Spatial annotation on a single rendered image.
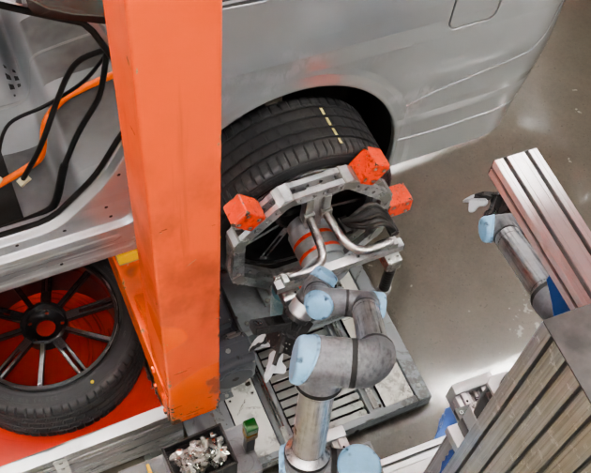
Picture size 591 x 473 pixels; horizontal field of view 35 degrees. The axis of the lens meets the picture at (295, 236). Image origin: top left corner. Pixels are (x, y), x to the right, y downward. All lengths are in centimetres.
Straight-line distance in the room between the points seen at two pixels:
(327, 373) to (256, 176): 81
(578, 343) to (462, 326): 231
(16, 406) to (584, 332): 202
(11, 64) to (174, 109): 183
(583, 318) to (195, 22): 79
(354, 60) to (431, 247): 149
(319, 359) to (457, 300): 186
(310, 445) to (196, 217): 68
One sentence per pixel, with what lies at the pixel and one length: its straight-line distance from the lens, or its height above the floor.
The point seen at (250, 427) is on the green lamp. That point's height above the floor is 66.
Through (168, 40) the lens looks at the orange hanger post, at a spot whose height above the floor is 223.
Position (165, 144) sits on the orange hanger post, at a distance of 175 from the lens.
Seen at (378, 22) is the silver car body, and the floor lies 151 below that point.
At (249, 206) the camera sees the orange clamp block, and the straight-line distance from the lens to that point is 268.
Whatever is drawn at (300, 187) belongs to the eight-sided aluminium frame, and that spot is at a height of 110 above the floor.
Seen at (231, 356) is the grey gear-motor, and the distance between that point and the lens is 323.
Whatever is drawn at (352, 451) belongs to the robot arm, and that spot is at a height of 105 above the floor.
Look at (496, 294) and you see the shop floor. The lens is 397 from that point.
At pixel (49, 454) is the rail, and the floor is 39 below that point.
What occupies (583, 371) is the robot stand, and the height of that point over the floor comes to 203.
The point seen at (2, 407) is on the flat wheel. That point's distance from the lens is 314.
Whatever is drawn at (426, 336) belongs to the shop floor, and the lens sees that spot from 381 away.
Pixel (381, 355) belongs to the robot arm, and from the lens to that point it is 214.
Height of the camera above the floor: 335
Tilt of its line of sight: 58 degrees down
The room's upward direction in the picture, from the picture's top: 8 degrees clockwise
